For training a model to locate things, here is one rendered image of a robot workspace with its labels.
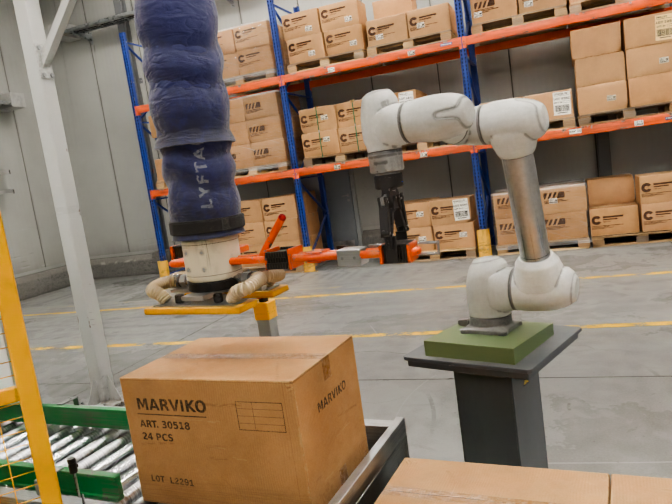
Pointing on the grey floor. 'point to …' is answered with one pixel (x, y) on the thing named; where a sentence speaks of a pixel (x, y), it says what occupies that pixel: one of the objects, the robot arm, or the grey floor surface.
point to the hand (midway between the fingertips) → (397, 249)
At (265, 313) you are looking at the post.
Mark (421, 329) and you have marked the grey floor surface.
